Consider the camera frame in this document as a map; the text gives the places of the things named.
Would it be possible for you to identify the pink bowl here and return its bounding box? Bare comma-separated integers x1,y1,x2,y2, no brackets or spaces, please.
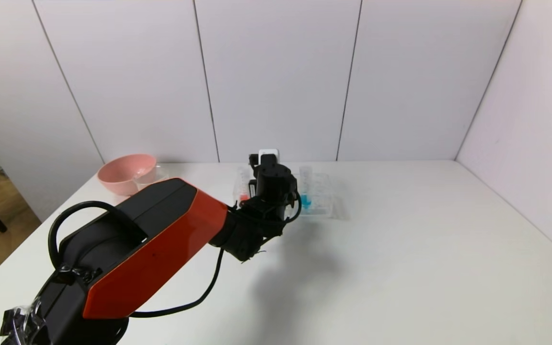
97,154,158,196

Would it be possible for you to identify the clear glass beaker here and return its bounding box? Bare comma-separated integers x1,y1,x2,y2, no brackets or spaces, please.
135,165,170,186

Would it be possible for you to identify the test tube with red pigment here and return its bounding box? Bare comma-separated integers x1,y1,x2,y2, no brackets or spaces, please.
238,168,253,203

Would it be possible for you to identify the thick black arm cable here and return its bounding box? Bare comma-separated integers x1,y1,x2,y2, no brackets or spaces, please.
47,200,225,319

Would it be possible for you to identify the clear acrylic test tube rack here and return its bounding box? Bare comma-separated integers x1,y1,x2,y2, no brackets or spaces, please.
233,167,339,220

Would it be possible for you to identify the test tube with blue pigment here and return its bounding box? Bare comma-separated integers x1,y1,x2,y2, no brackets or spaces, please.
300,166,314,210

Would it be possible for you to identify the thin black camera cable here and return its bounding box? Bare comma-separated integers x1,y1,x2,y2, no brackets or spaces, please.
281,191,302,225

